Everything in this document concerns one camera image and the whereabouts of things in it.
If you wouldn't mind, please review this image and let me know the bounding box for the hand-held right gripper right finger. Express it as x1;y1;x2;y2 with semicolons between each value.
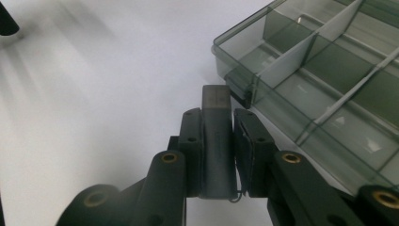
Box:
232;108;278;199

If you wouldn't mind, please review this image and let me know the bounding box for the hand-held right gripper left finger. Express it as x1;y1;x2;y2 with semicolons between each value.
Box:
178;107;204;199

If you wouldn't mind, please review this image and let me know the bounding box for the grey transparent organizer box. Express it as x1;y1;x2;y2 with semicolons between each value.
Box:
211;0;399;196

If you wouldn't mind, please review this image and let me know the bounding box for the black stick with wire loop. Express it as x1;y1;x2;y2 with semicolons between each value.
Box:
199;84;243;203

